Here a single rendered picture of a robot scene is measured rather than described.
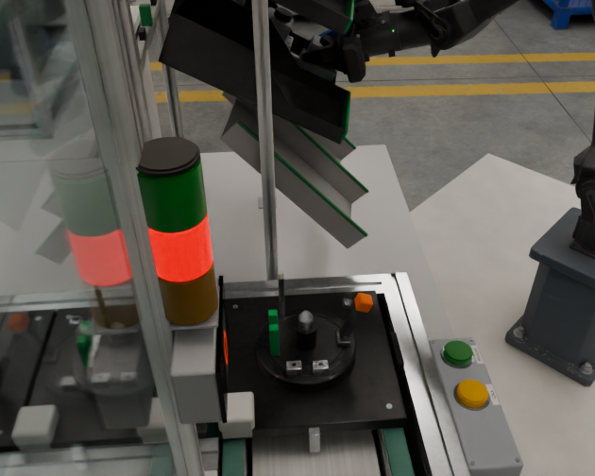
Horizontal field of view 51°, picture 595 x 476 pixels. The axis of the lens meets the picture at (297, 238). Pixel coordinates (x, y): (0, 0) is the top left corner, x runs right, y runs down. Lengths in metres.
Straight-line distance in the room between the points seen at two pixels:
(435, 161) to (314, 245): 2.01
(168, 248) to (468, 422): 0.51
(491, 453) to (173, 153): 0.56
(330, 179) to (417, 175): 1.99
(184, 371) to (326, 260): 0.71
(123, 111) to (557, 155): 3.09
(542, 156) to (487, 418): 2.60
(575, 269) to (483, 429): 0.27
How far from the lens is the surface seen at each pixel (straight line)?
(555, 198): 1.48
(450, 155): 3.27
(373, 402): 0.85
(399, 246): 1.26
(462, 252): 1.27
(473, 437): 0.86
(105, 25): 0.42
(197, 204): 0.48
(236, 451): 0.84
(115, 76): 0.43
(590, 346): 1.06
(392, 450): 0.84
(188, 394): 0.56
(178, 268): 0.50
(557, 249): 1.00
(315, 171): 1.11
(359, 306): 0.83
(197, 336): 0.57
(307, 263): 1.21
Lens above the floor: 1.65
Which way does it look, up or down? 39 degrees down
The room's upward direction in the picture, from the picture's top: 1 degrees counter-clockwise
